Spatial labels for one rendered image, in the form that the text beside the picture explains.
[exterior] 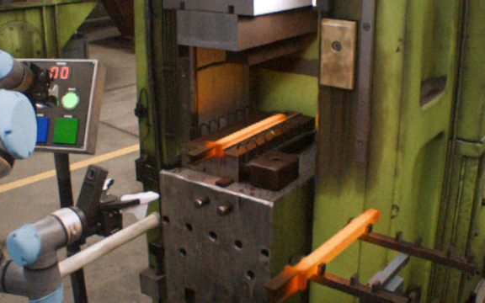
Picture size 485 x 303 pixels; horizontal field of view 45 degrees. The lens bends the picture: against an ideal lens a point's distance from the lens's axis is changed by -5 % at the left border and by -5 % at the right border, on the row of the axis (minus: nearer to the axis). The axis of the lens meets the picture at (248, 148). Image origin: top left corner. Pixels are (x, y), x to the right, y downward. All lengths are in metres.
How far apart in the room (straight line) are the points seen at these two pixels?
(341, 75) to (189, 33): 0.41
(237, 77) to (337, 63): 0.56
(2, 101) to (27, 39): 5.31
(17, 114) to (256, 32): 0.77
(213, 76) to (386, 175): 0.65
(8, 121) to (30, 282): 0.41
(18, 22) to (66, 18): 0.66
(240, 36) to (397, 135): 0.46
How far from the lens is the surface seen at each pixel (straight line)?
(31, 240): 1.25
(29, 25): 6.38
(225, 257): 1.71
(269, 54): 1.75
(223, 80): 1.97
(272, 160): 1.64
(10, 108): 1.04
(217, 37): 1.58
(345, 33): 1.52
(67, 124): 1.85
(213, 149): 1.65
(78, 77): 1.89
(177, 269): 1.86
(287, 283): 1.16
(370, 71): 1.53
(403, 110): 1.53
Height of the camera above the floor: 1.57
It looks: 20 degrees down
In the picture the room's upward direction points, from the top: straight up
